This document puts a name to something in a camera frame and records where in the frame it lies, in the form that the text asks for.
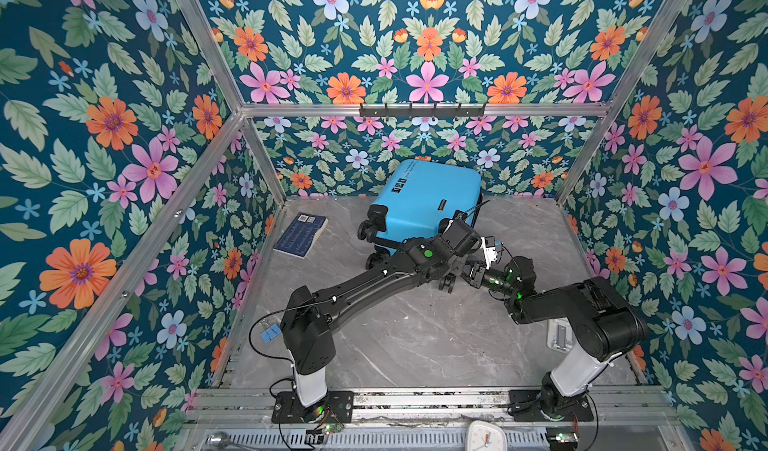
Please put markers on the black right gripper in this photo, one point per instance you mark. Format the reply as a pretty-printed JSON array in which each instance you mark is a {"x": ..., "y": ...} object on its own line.
[{"x": 474, "y": 277}]

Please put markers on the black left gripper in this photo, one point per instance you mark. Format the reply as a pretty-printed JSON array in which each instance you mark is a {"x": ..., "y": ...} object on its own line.
[{"x": 468, "y": 252}]

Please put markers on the blue hard-shell suitcase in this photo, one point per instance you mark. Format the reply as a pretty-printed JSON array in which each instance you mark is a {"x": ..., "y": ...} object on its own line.
[{"x": 419, "y": 200}]

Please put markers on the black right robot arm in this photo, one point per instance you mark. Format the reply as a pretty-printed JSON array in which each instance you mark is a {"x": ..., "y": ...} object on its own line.
[{"x": 604, "y": 327}]

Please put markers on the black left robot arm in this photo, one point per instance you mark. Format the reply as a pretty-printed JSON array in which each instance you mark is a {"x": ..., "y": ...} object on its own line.
[{"x": 311, "y": 318}]

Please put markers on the white desk clock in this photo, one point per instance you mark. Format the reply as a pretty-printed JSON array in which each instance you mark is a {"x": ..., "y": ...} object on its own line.
[{"x": 485, "y": 436}]

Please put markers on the dark blue paperback book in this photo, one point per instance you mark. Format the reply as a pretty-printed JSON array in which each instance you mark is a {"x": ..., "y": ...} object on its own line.
[{"x": 301, "y": 234}]

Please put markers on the white wall socket plate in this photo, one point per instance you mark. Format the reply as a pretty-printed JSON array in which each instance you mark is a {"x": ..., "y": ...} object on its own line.
[{"x": 559, "y": 335}]

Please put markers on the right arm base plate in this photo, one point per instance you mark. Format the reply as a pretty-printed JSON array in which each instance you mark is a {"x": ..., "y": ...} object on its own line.
[{"x": 548, "y": 405}]

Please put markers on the black hook rail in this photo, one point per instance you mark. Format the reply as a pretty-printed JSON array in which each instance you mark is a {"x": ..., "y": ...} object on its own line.
[{"x": 411, "y": 110}]

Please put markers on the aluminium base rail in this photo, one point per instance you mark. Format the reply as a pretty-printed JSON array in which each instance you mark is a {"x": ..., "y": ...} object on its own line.
[{"x": 611, "y": 405}]

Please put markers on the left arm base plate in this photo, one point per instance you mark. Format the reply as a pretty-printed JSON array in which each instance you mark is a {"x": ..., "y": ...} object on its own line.
[{"x": 312, "y": 408}]

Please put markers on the aluminium cage frame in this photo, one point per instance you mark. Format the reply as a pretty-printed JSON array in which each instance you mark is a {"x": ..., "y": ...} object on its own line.
[{"x": 147, "y": 147}]

